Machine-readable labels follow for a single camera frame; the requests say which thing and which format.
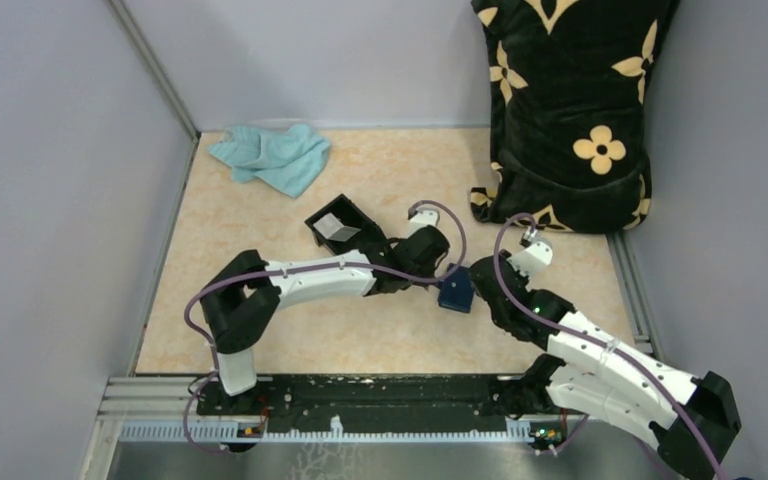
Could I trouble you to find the light blue cloth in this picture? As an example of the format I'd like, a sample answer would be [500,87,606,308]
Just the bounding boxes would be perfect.
[207,124,331,198]

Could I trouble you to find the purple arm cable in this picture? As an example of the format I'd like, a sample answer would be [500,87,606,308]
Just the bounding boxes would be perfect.
[493,213,730,480]
[181,199,469,455]

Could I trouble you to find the blue leather card holder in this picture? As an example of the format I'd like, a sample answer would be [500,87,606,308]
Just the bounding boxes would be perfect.
[437,263,474,314]

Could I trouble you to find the black floral cushion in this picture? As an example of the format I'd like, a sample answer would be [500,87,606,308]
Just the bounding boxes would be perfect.
[470,0,678,234]

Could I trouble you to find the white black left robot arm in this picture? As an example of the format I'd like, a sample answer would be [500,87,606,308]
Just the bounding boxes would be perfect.
[185,226,450,414]

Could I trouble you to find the grey credit card stack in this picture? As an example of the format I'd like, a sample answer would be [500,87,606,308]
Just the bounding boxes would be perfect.
[313,213,361,242]

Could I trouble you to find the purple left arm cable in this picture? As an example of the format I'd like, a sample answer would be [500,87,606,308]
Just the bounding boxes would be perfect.
[181,199,469,455]

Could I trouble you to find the black plastic card box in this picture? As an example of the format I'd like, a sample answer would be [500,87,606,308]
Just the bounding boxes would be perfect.
[304,194,386,255]

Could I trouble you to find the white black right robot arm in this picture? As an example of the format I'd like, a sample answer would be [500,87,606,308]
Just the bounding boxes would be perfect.
[469,257,741,479]

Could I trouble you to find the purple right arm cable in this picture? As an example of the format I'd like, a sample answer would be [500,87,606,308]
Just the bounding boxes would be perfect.
[493,213,730,480]

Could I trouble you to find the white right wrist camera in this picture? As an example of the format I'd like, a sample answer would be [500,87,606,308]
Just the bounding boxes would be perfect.
[507,230,554,277]

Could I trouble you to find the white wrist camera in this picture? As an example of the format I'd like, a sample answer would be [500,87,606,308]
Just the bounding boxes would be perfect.
[406,208,440,237]
[507,230,554,277]

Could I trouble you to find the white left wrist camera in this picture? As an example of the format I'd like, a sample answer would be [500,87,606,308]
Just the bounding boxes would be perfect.
[406,208,440,237]

